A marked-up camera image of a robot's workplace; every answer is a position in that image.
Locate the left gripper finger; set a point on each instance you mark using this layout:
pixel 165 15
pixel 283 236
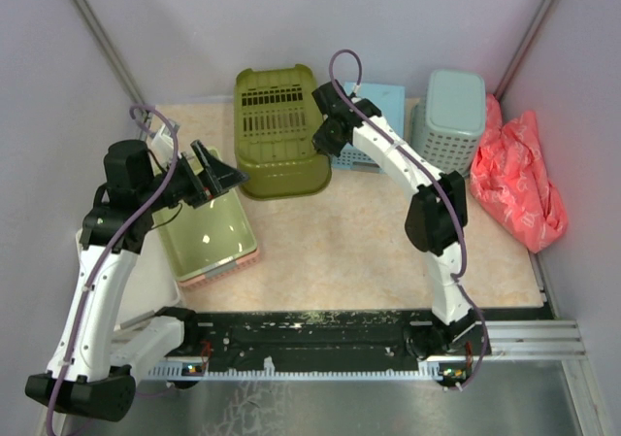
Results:
pixel 202 158
pixel 221 177

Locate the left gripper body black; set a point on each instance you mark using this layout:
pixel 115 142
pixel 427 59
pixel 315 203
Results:
pixel 185 184

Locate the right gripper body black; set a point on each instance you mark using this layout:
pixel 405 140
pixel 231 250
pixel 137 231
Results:
pixel 324 139

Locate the light green shallow basket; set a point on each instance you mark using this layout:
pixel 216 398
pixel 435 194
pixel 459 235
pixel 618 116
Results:
pixel 198 240

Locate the large olive green container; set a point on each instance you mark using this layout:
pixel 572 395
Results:
pixel 275 118

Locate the pink shallow basket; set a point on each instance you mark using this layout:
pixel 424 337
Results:
pixel 221 271

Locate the tall teal perforated basket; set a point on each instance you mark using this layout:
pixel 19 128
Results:
pixel 447 123

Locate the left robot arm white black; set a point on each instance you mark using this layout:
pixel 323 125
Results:
pixel 85 377

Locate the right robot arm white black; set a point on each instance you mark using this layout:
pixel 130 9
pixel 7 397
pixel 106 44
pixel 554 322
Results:
pixel 436 216

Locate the white shallow basket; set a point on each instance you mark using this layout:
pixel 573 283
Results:
pixel 150 287

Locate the red plastic bag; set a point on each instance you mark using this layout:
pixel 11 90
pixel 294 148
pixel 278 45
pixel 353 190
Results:
pixel 509 179

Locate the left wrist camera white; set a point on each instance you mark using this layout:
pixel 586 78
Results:
pixel 163 143

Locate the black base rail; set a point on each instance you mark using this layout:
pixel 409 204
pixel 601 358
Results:
pixel 326 346

